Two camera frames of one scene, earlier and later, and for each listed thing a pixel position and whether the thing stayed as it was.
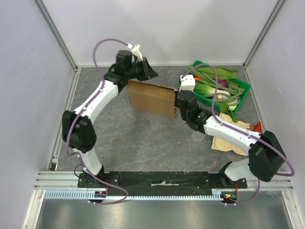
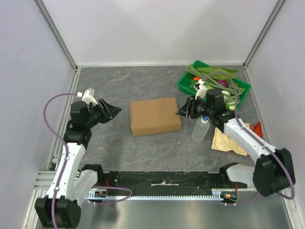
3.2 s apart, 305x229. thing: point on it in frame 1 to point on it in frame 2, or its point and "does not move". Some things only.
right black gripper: x=177 y=96 to x=191 y=109
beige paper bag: x=224 y=145 does not move
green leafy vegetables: x=219 y=73 does not move
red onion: x=224 y=83 does not move
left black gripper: x=149 y=72 to x=113 y=111
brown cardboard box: x=156 y=98 to x=154 y=116
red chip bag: x=258 y=127 does not move
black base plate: x=158 y=183 does not move
